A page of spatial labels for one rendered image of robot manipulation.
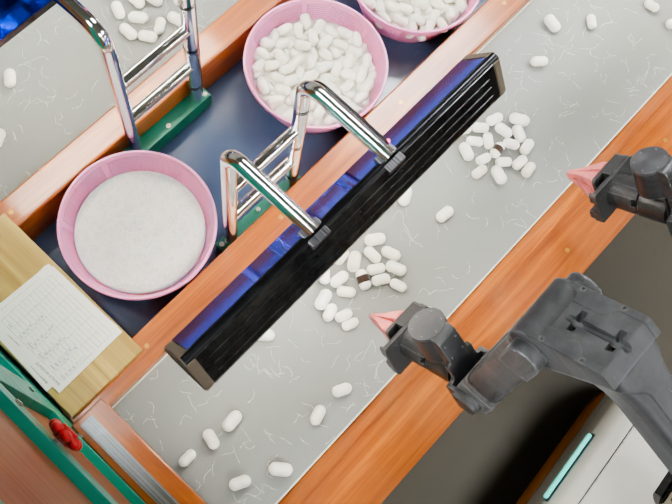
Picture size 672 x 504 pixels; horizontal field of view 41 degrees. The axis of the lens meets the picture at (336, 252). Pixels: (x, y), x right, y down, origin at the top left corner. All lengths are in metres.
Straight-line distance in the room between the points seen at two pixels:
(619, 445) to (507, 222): 0.69
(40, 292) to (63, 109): 0.35
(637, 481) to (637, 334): 1.27
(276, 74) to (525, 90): 0.47
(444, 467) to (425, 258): 0.83
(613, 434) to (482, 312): 0.66
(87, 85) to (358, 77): 0.49
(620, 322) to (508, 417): 1.46
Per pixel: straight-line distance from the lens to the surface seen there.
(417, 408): 1.49
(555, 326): 0.89
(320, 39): 1.72
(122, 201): 1.59
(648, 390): 0.90
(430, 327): 1.26
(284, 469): 1.46
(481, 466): 2.30
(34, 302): 1.51
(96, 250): 1.57
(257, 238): 1.52
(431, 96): 1.31
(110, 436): 1.37
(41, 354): 1.49
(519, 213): 1.64
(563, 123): 1.74
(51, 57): 1.72
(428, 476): 2.27
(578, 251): 1.63
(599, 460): 2.09
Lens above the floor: 2.22
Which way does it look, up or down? 72 degrees down
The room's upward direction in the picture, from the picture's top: 20 degrees clockwise
